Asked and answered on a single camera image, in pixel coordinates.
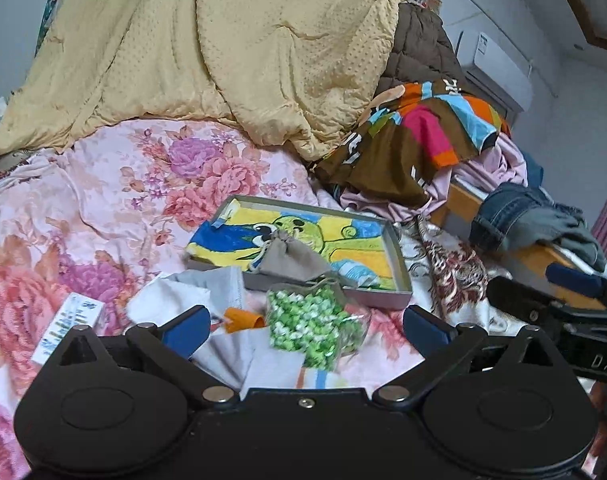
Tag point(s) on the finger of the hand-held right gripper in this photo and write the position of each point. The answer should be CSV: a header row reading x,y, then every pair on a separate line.
x,y
573,280
518,297

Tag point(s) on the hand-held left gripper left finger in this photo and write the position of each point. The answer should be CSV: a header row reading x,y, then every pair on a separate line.
x,y
188,331

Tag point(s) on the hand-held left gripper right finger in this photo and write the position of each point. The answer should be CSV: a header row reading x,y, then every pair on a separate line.
x,y
424,331

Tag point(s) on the grey shallow tray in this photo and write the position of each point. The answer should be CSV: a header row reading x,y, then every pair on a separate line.
x,y
383,301

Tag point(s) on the orange cloth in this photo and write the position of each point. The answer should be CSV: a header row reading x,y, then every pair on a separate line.
x,y
243,321

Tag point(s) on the white striped towel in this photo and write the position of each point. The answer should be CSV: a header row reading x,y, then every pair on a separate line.
x,y
318,379

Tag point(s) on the grey garment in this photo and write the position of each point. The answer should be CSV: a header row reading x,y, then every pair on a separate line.
x,y
548,230

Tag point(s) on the pale grey cloth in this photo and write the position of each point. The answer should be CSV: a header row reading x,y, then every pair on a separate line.
x,y
248,357

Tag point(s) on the blue jeans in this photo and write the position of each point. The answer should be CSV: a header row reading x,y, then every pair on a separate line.
x,y
508,210

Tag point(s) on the clear bag of green pieces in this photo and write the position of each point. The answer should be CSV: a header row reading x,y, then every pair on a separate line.
x,y
303,325

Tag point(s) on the yellow blue cartoon towel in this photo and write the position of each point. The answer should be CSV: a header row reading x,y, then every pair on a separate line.
x,y
346,237

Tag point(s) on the small white printed box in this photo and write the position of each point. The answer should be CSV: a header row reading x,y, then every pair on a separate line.
x,y
65,327

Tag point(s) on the pale pink garment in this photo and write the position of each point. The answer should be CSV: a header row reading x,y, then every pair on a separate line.
x,y
503,160

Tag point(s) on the pink floral quilt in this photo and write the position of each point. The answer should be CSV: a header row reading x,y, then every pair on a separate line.
x,y
108,185

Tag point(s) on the brown multicoloured garment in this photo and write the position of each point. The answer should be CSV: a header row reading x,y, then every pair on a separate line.
x,y
393,160

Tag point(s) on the white air conditioner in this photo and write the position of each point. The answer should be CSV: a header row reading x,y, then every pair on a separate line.
x,y
503,70

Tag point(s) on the brown quilted jacket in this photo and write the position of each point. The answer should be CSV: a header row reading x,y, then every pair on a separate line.
x,y
418,45

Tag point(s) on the yellow dotted blanket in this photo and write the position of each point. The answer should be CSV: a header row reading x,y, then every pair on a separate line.
x,y
233,35

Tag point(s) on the teal patterned pillow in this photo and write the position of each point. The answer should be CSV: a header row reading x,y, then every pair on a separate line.
x,y
50,10

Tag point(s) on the wooden bed frame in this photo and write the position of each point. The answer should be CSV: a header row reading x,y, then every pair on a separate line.
x,y
463,205

